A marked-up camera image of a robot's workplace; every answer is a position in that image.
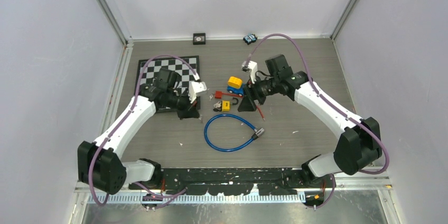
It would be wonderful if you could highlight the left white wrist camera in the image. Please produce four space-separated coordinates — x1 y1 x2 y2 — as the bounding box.
188 81 208 104

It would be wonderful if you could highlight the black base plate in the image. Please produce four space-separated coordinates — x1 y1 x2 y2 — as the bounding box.
141 167 332 196

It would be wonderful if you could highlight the purple cable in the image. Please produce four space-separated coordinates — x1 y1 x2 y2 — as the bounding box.
87 54 200 207
245 33 390 175

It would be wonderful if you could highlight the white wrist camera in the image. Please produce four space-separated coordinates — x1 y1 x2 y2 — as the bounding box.
188 81 208 104
241 61 258 84

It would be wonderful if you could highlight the blue cable lock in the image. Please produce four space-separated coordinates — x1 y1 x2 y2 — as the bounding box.
203 113 265 153

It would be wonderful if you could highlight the blue yellow toy car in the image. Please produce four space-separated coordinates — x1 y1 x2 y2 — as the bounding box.
227 76 244 97

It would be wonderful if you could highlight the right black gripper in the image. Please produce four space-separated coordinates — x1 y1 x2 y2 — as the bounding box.
237 73 279 113

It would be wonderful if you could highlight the small black square box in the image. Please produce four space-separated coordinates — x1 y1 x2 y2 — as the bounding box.
192 33 206 45

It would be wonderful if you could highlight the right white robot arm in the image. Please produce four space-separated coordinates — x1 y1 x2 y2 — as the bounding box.
238 54 382 187

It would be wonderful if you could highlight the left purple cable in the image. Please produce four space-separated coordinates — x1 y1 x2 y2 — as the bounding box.
87 54 200 207

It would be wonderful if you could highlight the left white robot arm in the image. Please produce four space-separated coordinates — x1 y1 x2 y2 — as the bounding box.
77 68 207 195

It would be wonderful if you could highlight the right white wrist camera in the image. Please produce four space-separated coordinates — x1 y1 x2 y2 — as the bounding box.
241 61 258 84

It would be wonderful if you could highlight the yellow black padlock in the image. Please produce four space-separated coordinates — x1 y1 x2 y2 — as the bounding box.
213 97 239 112

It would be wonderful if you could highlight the red cable padlock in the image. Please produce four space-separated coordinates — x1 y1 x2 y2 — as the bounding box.
213 90 266 121

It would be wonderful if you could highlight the black white chessboard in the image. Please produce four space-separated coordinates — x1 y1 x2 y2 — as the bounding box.
136 55 200 112

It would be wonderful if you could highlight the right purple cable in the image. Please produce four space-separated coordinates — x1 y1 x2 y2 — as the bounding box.
245 33 390 175

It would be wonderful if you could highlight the small blue toy car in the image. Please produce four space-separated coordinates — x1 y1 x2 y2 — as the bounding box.
242 33 258 45

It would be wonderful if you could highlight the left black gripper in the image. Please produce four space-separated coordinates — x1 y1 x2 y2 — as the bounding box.
166 88 200 120

